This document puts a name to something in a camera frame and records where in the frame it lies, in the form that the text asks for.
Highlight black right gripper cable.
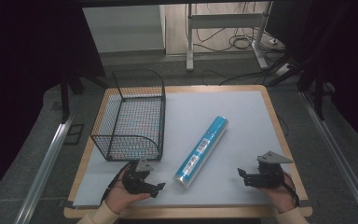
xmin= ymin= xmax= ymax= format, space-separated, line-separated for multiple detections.
xmin=280 ymin=170 xmax=301 ymax=209

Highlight black wire mesh basket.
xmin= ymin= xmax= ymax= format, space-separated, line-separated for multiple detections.
xmin=89 ymin=68 xmax=167 ymax=162

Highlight white power strip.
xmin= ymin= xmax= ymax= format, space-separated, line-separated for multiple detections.
xmin=274 ymin=63 xmax=294 ymax=77

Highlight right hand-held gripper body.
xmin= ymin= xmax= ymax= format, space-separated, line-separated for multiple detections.
xmin=244 ymin=150 xmax=295 ymax=189

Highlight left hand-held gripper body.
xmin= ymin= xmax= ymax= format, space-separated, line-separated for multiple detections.
xmin=122 ymin=159 xmax=158 ymax=195

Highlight white metal desk frame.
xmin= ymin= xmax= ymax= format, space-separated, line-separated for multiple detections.
xmin=185 ymin=1 xmax=270 ymax=72

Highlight black metal stand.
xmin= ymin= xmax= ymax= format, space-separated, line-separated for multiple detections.
xmin=267 ymin=55 xmax=337 ymax=121
xmin=58 ymin=76 xmax=110 ymax=124

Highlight black floor cables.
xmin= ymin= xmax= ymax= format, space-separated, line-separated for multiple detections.
xmin=185 ymin=3 xmax=288 ymax=87

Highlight black floor plate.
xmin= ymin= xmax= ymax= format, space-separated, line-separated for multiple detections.
xmin=62 ymin=123 xmax=85 ymax=146

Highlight person's right hand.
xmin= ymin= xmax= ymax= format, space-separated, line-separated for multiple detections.
xmin=257 ymin=174 xmax=297 ymax=215

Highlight dark curtain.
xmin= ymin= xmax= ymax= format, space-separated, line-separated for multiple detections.
xmin=265 ymin=0 xmax=358 ymax=150
xmin=0 ymin=0 xmax=106 ymax=209

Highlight blue wrapped roll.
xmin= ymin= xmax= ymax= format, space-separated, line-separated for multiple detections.
xmin=172 ymin=115 xmax=229 ymax=190

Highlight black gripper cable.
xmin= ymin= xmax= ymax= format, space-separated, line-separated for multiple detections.
xmin=280 ymin=170 xmax=301 ymax=209
xmin=100 ymin=161 xmax=132 ymax=203

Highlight person's left hand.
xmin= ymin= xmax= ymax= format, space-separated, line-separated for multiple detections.
xmin=104 ymin=172 xmax=153 ymax=216

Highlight aluminium floor rail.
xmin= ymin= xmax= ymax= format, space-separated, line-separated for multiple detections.
xmin=300 ymin=91 xmax=358 ymax=224
xmin=13 ymin=114 xmax=76 ymax=224

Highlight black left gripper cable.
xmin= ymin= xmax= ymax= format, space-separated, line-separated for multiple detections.
xmin=100 ymin=161 xmax=132 ymax=203

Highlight light grey table mat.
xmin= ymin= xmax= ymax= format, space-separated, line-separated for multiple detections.
xmin=72 ymin=90 xmax=294 ymax=209

